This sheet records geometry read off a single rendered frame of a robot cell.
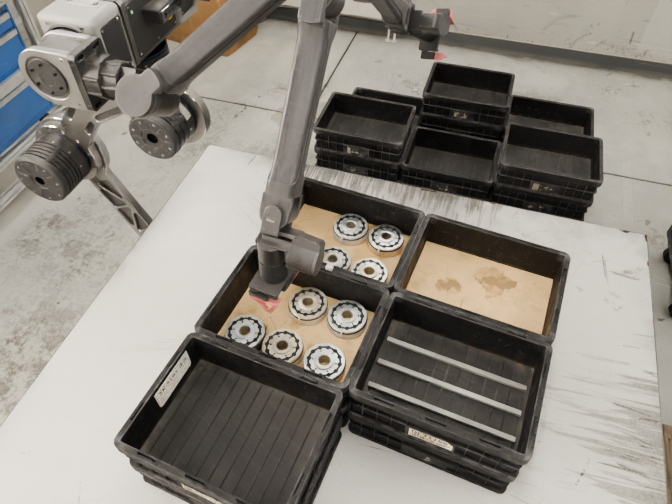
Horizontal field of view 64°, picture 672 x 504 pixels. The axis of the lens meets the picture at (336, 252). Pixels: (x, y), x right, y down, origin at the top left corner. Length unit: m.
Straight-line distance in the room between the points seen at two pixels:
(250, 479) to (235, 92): 2.90
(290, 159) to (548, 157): 1.75
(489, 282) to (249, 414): 0.73
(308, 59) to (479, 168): 1.73
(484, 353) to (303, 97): 0.80
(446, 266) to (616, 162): 2.10
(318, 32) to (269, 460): 0.88
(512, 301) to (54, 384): 1.25
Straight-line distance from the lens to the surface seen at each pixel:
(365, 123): 2.62
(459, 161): 2.63
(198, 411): 1.35
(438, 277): 1.54
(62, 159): 1.91
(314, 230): 1.64
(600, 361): 1.68
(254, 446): 1.30
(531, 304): 1.55
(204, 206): 1.95
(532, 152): 2.59
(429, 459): 1.39
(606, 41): 4.29
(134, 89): 1.10
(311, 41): 0.98
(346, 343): 1.40
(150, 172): 3.26
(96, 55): 1.18
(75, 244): 3.00
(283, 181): 0.99
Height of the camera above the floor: 2.03
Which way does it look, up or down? 49 degrees down
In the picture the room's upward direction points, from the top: straight up
